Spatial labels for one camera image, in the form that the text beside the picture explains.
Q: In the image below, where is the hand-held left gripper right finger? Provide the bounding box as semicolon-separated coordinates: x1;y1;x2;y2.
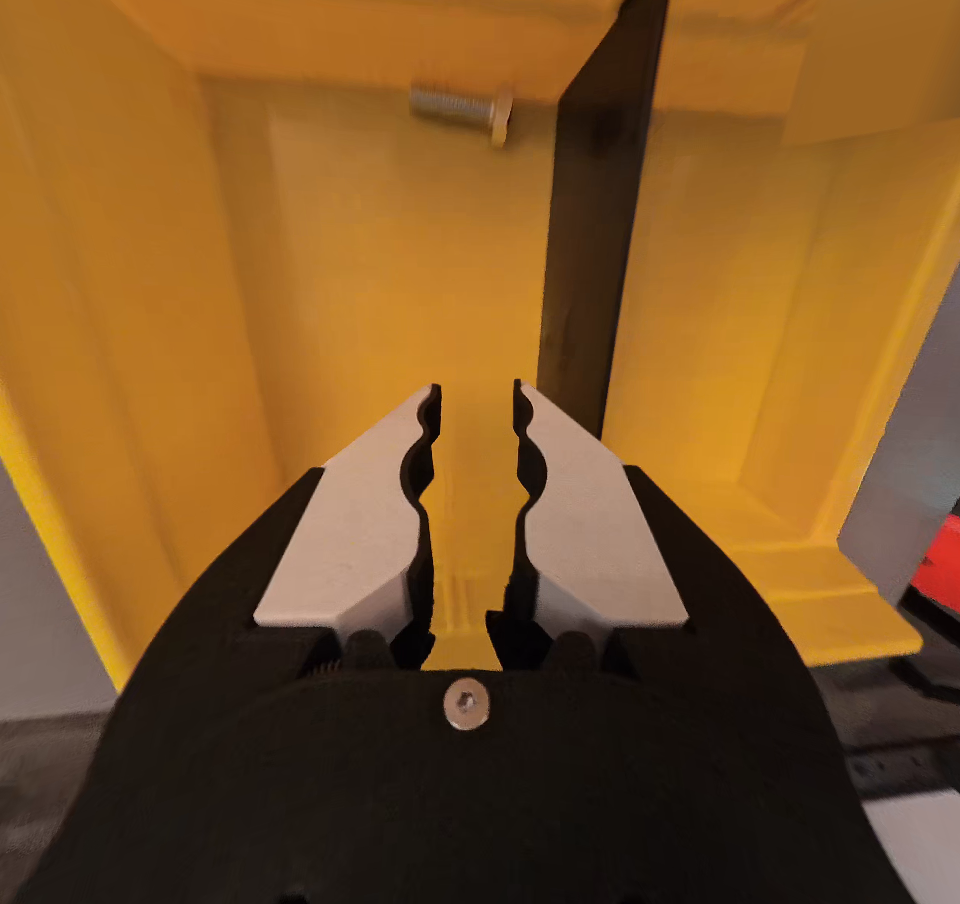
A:
486;379;691;671

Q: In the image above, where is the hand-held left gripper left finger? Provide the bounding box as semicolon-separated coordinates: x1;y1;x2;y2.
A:
253;383;444;671

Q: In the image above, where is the yellow plastic bin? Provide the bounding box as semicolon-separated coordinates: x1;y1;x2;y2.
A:
0;0;960;695

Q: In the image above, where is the steel hex bolt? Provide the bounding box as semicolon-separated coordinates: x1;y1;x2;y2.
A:
408;81;515;148

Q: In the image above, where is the black bin divider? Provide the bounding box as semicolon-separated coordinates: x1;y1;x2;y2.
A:
536;0;680;440

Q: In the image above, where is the orange traffic cone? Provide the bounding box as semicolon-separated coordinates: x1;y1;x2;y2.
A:
907;514;960;613

